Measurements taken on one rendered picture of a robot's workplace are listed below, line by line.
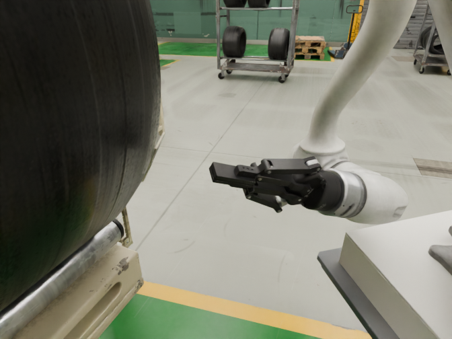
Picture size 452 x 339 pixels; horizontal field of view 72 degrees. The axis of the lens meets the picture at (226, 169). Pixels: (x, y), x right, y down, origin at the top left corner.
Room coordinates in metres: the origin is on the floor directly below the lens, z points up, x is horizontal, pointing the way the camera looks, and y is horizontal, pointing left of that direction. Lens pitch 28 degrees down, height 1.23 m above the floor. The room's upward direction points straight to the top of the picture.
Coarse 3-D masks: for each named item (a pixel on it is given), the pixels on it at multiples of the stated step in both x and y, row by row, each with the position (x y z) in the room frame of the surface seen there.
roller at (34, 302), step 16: (112, 224) 0.40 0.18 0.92; (96, 240) 0.36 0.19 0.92; (112, 240) 0.38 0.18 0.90; (80, 256) 0.33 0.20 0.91; (96, 256) 0.35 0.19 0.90; (48, 272) 0.29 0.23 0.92; (64, 272) 0.30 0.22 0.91; (80, 272) 0.32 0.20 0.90; (32, 288) 0.27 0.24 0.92; (48, 288) 0.28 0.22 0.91; (64, 288) 0.29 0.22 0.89; (16, 304) 0.25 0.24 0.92; (32, 304) 0.26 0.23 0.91; (48, 304) 0.27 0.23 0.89; (0, 320) 0.23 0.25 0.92; (16, 320) 0.24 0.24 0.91; (0, 336) 0.22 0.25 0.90
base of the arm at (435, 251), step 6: (450, 228) 0.57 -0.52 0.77; (450, 234) 0.56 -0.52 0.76; (432, 246) 0.52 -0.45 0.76; (438, 246) 0.52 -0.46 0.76; (444, 246) 0.52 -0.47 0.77; (450, 246) 0.51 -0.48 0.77; (432, 252) 0.51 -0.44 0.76; (438, 252) 0.50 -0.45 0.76; (444, 252) 0.50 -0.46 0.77; (450, 252) 0.49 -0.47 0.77; (438, 258) 0.49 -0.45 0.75; (444, 258) 0.48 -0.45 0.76; (450, 258) 0.48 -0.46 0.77; (444, 264) 0.48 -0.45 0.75; (450, 264) 0.47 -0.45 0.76; (450, 270) 0.46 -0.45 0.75
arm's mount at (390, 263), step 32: (384, 224) 0.61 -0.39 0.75; (416, 224) 0.61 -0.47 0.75; (448, 224) 0.61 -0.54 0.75; (352, 256) 0.55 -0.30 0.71; (384, 256) 0.51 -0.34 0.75; (416, 256) 0.51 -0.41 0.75; (384, 288) 0.45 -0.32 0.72; (416, 288) 0.42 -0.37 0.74; (448, 288) 0.42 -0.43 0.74; (416, 320) 0.37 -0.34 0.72; (448, 320) 0.36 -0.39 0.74
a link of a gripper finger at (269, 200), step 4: (248, 196) 0.43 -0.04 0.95; (252, 196) 0.44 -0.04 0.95; (256, 196) 0.44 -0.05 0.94; (260, 196) 0.45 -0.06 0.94; (264, 196) 0.46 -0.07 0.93; (268, 196) 0.46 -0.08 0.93; (272, 196) 0.47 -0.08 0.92; (252, 200) 0.44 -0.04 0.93; (256, 200) 0.44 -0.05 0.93; (260, 200) 0.45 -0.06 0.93; (264, 200) 0.45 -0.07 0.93; (268, 200) 0.45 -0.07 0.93; (272, 200) 0.46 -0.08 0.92; (264, 204) 0.45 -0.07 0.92; (268, 204) 0.45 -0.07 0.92; (272, 204) 0.46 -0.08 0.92; (276, 204) 0.46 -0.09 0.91; (272, 208) 0.46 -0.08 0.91; (276, 208) 0.46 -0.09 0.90; (280, 208) 0.47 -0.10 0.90; (276, 212) 0.47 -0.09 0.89
